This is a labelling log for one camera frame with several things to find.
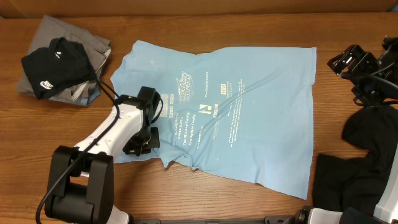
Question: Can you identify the light blue printed t-shirt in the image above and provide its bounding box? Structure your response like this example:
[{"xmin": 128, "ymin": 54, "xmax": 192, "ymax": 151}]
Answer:
[{"xmin": 111, "ymin": 40, "xmax": 317, "ymax": 199}]

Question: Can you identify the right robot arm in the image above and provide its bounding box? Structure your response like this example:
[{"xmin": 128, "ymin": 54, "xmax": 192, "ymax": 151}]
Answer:
[{"xmin": 312, "ymin": 37, "xmax": 397, "ymax": 217}]

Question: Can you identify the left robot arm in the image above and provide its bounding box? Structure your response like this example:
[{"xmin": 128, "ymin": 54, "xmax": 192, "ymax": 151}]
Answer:
[{"xmin": 35, "ymin": 86, "xmax": 163, "ymax": 223}]

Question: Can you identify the folded blue garment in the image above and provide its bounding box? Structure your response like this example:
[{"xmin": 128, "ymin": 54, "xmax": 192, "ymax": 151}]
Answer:
[{"xmin": 49, "ymin": 73, "xmax": 102, "ymax": 107}]

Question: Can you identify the black garment under blue shirt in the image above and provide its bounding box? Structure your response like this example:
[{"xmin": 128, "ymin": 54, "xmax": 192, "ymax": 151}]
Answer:
[{"xmin": 312, "ymin": 105, "xmax": 397, "ymax": 215}]

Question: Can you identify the folded black Nike shirt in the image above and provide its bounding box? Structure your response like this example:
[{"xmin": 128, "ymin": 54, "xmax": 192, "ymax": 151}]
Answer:
[{"xmin": 21, "ymin": 37, "xmax": 96, "ymax": 100}]

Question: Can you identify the folded grey shirt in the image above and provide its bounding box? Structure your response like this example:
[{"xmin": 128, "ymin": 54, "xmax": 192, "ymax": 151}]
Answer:
[{"xmin": 16, "ymin": 14, "xmax": 112, "ymax": 98}]

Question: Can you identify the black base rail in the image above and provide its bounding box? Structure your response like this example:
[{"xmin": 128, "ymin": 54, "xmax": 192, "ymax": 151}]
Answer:
[{"xmin": 129, "ymin": 215, "xmax": 307, "ymax": 224}]

